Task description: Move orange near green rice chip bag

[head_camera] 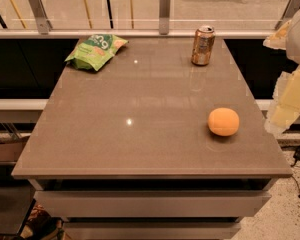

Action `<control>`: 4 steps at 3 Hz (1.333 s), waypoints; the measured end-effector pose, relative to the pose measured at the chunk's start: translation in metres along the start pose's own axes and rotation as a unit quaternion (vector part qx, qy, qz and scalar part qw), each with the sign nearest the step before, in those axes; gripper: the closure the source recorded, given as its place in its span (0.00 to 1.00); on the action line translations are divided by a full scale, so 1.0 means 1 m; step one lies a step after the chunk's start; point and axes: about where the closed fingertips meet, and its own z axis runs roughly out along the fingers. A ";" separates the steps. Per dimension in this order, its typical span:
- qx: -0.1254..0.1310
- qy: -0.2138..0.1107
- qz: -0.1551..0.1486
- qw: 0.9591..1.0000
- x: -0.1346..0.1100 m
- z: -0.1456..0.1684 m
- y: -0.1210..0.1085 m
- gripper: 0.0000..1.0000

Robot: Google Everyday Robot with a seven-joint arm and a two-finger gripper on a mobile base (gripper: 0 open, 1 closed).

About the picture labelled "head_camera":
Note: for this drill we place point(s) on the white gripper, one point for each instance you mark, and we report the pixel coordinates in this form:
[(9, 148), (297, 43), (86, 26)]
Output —
[(286, 108)]

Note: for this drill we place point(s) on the orange fruit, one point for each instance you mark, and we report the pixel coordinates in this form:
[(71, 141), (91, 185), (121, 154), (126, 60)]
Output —
[(223, 122)]

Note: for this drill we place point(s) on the green rice chip bag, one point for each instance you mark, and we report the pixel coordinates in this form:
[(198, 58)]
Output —
[(95, 52)]

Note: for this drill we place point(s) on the gold soda can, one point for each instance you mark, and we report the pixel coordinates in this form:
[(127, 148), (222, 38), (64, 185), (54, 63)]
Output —
[(202, 45)]

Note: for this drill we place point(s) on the yellow pole right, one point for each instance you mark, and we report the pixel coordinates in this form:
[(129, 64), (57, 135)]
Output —
[(131, 14)]

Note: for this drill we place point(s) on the yellow pole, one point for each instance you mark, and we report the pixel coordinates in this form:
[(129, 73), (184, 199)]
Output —
[(131, 14), (17, 14), (88, 13)]

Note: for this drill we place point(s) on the yellow pole middle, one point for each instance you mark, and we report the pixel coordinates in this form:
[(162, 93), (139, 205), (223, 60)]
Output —
[(88, 13)]

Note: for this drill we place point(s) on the upper grey drawer front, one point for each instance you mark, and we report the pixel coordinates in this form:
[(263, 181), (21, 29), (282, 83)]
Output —
[(152, 204)]

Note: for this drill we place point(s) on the grey drawer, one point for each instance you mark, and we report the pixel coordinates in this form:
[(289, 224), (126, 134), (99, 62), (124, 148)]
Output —
[(151, 231), (152, 204)]

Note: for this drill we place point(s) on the lower grey drawer front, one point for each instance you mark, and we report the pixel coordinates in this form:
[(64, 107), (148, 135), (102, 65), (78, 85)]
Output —
[(151, 231)]

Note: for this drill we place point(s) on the cardboard box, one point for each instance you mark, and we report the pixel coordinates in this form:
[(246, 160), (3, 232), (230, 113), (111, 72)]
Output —
[(10, 149)]

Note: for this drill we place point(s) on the metal railing bar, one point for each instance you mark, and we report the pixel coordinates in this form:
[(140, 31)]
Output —
[(34, 34)]

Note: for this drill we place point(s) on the yellow pole left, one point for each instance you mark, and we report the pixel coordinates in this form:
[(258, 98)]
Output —
[(17, 14)]

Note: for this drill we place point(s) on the right metal railing bracket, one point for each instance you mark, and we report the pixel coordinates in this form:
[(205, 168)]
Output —
[(291, 8)]

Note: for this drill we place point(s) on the metal railing bracket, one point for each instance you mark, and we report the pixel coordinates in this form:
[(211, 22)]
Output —
[(164, 16), (43, 24), (291, 8)]

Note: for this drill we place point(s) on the black power adapter with cable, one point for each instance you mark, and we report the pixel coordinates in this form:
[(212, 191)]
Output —
[(296, 157)]

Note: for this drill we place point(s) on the middle metal railing bracket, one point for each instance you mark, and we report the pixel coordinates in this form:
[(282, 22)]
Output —
[(164, 16)]

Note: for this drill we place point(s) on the left metal railing bracket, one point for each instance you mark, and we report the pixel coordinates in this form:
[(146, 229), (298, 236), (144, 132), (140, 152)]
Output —
[(43, 24)]

